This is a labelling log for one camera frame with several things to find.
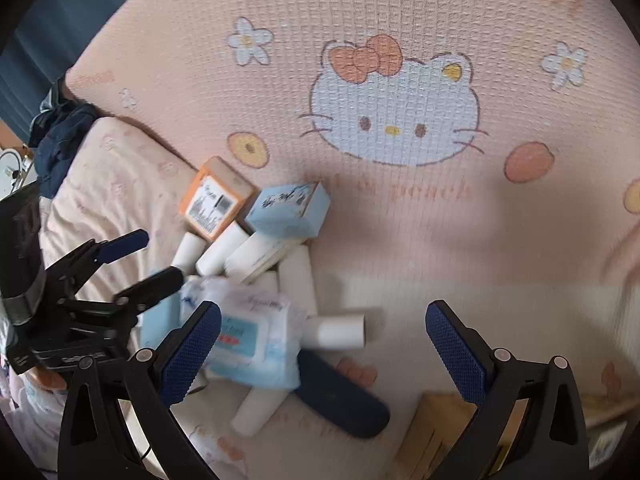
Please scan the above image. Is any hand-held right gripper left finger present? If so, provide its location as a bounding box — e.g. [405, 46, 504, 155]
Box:
[57, 300, 223, 480]

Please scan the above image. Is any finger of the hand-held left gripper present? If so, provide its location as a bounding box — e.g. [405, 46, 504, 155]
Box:
[45, 230, 150, 296]
[60, 266, 185, 319]

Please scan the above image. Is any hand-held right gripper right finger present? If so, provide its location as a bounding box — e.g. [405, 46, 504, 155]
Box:
[425, 300, 591, 480]

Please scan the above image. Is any blue white wet wipes pack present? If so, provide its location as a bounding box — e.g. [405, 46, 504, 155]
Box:
[180, 276, 307, 391]

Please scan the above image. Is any cardboard box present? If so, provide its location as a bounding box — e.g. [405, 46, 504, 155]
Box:
[395, 392, 516, 480]

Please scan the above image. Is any denim glasses case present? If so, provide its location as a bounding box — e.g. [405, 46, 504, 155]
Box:
[295, 350, 391, 441]

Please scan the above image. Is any blue printed box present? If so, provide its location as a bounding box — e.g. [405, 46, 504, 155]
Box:
[245, 181, 332, 239]

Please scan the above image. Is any plain light blue box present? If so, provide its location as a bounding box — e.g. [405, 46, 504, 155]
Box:
[140, 270, 183, 351]

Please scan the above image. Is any pale pink pillow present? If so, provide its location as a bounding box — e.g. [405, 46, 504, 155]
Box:
[40, 117, 201, 281]

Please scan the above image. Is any orange printed box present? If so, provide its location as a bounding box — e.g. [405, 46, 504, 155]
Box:
[179, 156, 256, 241]

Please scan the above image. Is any long white box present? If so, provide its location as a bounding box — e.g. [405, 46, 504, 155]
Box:
[224, 232, 306, 283]

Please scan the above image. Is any dark blue clothing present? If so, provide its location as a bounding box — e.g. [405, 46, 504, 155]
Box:
[30, 102, 98, 198]

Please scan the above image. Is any white plastic bag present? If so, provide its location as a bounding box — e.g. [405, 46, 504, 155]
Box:
[0, 375, 71, 471]

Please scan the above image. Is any pink cartoon printed blanket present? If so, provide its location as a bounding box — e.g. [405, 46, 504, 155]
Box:
[30, 0, 640, 480]

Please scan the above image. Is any small printed box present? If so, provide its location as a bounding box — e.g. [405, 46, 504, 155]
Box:
[585, 420, 631, 471]

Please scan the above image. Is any blue curtain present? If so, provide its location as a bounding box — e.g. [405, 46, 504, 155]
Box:
[0, 0, 166, 146]

